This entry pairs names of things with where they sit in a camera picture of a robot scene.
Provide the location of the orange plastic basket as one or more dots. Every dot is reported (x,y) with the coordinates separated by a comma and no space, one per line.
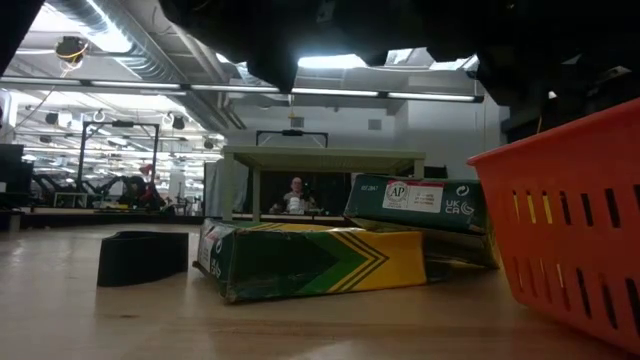
(550,150)

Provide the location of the Crayola crayon box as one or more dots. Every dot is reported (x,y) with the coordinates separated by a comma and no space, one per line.
(420,200)
(300,265)

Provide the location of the green mesh shelf riser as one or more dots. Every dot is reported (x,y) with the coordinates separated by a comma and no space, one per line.
(325,157)

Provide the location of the black office partition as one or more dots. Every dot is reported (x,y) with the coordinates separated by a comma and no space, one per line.
(335,195)

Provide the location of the black background furniture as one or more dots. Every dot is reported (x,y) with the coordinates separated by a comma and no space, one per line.
(436,172)

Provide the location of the person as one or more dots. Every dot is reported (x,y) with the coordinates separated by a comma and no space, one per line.
(297,192)

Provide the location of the long LED light bar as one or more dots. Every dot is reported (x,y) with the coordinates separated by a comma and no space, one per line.
(240,88)

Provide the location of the grey fabric cover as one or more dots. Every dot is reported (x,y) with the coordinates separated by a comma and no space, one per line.
(215,190)

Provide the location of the background robot arms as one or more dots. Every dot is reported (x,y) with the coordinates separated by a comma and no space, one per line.
(135,192)

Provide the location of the background workbench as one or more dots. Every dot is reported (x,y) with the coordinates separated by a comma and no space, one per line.
(60,217)

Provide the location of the black monitor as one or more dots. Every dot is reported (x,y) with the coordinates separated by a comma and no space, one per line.
(15,175)

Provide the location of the black desk frame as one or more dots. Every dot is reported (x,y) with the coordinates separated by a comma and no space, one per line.
(520,125)

